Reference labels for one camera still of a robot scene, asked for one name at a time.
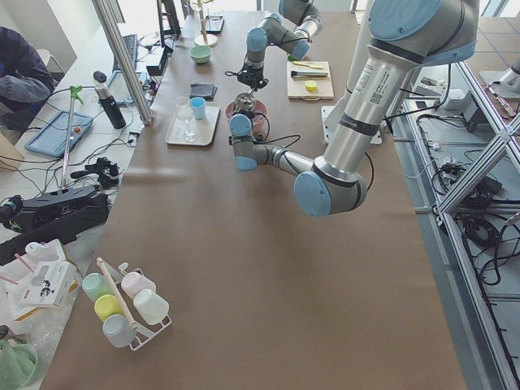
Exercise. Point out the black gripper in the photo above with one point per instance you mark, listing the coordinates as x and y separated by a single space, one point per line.
253 75

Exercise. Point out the silver metal ice scoop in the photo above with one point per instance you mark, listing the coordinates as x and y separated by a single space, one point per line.
244 102

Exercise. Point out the pink bowl of ice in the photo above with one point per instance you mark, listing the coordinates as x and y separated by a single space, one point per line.
258 115

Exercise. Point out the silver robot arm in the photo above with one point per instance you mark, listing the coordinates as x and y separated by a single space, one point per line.
291 29
396 38

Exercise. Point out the light blue plastic cup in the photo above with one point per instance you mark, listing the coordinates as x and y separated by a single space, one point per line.
198 105

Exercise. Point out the pink plastic cup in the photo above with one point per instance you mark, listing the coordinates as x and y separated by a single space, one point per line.
133 282

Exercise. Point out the white plastic cup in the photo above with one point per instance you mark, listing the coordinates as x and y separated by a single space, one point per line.
152 307

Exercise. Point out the green plastic cup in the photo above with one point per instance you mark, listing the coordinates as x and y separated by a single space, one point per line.
95 285

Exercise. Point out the yellow plastic cup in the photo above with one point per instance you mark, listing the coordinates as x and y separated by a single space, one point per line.
107 305

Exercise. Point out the white cup rack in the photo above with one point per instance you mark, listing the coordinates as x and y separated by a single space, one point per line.
145 333

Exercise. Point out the grey plastic cup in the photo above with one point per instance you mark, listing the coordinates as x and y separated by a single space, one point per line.
118 331

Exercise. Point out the steel muddler black tip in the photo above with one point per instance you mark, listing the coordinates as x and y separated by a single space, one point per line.
308 74

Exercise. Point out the yellow plastic knife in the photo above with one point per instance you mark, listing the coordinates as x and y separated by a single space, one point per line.
306 64

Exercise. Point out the grey folded cloth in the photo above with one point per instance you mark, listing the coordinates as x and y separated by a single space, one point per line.
203 90

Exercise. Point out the wooden cutting board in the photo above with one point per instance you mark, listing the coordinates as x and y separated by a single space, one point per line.
296 86

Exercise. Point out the half lemon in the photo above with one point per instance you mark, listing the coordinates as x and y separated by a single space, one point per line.
310 85

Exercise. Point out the green ceramic bowl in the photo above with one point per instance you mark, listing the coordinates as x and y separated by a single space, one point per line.
200 54

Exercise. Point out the wooden glass holder stand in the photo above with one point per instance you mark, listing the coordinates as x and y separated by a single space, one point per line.
204 38

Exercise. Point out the black glass tray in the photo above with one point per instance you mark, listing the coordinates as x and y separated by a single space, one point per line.
214 24

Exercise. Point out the clear wine glass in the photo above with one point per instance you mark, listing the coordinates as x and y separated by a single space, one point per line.
184 113

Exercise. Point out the cream serving tray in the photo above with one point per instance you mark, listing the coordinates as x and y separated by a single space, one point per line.
204 128

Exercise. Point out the blue teach pendant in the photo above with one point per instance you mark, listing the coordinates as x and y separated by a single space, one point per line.
51 139
117 87

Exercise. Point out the black water bottle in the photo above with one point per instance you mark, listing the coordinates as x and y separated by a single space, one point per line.
110 106

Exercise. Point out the black bag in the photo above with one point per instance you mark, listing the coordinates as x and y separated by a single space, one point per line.
61 214

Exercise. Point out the aluminium frame post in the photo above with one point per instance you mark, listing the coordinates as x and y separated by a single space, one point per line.
116 43

